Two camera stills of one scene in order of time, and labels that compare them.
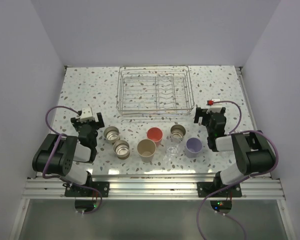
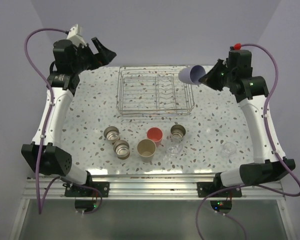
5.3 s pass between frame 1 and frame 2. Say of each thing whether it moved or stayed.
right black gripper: moved
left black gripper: moved
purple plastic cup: moved
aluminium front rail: stayed
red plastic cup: stayed
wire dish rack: stayed
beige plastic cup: stayed
